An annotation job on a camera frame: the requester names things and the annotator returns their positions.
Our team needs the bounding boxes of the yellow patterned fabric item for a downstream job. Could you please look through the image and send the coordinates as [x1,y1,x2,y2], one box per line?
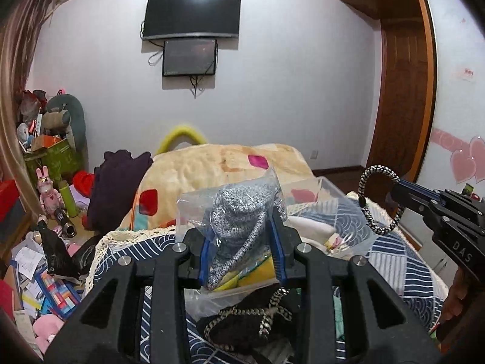
[324,233,350,254]

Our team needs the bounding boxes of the white sock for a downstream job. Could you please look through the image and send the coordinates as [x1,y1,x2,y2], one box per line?
[287,216,336,243]

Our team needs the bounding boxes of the grey knit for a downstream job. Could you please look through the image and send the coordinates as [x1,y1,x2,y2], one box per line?
[176,166,289,293]

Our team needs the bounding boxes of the black white braided bracelet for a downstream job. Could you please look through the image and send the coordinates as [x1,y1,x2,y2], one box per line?
[356,164,405,236]

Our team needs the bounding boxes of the right hand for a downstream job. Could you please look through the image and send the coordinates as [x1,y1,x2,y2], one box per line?
[440,268,470,325]

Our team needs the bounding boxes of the green knitted cloth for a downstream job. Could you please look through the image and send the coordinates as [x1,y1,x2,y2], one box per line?
[333,287,344,342]

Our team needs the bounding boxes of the white sliding door with hearts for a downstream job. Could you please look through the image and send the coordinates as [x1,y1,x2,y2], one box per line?
[397,0,485,288]

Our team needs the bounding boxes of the clear plastic storage box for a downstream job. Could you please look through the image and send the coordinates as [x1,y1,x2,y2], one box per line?
[282,177,377,260]

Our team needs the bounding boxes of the blue white patterned bedspread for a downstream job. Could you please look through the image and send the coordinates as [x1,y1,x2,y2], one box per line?
[85,192,448,363]

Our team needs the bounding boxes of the beige plush blanket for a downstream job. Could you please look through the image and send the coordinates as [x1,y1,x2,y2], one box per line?
[119,144,314,231]

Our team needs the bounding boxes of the dark purple plush blanket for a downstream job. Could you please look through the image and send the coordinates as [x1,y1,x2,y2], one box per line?
[85,150,153,235]

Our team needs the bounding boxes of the colourful blue book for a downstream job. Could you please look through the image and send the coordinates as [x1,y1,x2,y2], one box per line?
[35,268,81,320]

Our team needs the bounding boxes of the red plush item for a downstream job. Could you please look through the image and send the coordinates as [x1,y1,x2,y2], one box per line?
[72,170,95,198]

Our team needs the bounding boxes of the brown wooden wardrobe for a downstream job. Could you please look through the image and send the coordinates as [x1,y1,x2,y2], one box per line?
[341,0,436,182]

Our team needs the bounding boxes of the yellow plush headband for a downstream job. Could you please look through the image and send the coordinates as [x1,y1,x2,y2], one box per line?
[156,125,207,155]

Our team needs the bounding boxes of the pink neck pillow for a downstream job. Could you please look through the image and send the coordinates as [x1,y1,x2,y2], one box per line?
[33,314,64,354]

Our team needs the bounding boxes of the green bottle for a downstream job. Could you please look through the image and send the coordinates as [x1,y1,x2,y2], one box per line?
[59,180,78,218]

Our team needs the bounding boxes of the pink rabbit doll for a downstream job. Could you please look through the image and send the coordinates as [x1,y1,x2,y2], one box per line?
[36,165,64,219]

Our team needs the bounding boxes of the green cardboard box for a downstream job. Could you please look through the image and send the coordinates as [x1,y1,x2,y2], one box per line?
[24,139,85,188]

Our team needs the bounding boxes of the red box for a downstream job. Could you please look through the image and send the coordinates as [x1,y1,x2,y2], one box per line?
[0,180,19,222]

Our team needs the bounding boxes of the grey green plush toy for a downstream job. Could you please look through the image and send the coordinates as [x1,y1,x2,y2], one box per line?
[41,94,86,151]

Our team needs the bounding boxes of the striped brown curtain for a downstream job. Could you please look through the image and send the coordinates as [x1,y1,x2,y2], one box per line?
[1,0,53,220]

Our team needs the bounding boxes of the small black wall monitor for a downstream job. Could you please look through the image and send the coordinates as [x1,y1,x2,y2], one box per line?
[162,38,218,77]

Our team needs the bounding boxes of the large black wall television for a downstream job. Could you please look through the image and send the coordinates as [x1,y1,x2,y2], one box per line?
[142,0,241,40]

